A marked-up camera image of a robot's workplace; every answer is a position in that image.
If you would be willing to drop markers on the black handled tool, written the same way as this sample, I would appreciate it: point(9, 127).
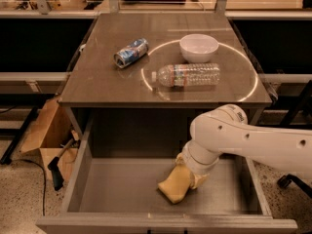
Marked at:
point(53, 166)

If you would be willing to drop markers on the white bowl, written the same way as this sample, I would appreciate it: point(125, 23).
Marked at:
point(198, 48)

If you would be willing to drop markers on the black chair caster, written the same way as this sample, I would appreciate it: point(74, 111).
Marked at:
point(285, 180)

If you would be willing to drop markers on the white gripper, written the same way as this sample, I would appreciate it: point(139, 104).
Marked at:
point(197, 167)

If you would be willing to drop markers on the crushed blue soda can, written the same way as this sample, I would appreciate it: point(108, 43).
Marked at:
point(131, 53)

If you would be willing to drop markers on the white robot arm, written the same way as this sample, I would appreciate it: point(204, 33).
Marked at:
point(225, 130)

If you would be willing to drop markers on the open grey drawer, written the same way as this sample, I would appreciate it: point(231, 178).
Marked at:
point(123, 156)

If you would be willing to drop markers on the grey cabinet counter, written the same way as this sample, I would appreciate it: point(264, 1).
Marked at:
point(96, 82)

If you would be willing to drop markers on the yellow sponge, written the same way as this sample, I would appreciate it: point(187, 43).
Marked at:
point(176, 185)

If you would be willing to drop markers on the cardboard box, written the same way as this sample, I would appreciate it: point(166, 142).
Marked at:
point(48, 133)

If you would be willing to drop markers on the clear plastic water bottle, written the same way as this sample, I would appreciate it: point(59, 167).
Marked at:
point(187, 75)

